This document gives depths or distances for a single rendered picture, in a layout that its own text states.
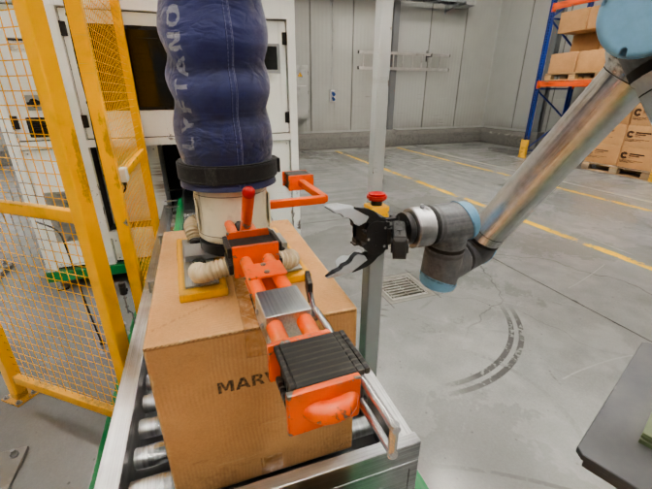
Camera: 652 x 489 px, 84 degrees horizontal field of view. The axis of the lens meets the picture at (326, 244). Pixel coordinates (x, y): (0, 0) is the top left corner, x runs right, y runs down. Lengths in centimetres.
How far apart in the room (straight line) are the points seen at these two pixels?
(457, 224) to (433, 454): 114
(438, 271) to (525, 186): 26
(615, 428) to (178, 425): 85
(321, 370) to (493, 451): 151
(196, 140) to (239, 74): 15
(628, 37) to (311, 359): 56
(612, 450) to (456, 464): 92
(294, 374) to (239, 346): 36
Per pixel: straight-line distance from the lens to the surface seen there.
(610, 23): 67
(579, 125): 84
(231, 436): 88
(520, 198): 90
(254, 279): 57
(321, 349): 40
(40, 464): 203
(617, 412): 101
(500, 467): 181
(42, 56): 131
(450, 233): 83
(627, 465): 92
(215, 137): 79
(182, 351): 72
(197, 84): 79
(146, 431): 117
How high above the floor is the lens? 135
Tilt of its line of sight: 22 degrees down
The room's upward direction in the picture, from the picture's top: straight up
